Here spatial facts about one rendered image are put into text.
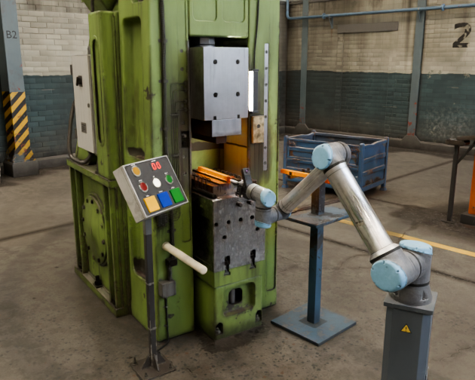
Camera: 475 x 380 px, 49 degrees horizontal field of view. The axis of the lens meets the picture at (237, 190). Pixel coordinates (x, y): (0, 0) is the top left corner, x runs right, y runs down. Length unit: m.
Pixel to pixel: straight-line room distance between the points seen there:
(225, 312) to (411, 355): 1.21
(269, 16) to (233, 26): 0.27
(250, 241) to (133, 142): 0.95
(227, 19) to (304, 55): 9.02
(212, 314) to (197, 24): 1.71
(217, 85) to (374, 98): 8.36
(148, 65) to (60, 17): 6.17
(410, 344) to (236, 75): 1.68
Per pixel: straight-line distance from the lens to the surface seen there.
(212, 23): 3.10
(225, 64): 2.97
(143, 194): 2.56
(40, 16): 8.88
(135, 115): 3.26
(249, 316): 3.40
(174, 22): 2.98
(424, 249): 2.48
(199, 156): 3.49
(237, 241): 3.13
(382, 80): 11.03
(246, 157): 3.30
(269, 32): 3.34
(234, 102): 3.01
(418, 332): 2.60
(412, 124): 10.70
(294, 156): 6.97
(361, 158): 6.46
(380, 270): 2.35
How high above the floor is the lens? 1.69
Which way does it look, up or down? 14 degrees down
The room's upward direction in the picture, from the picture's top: straight up
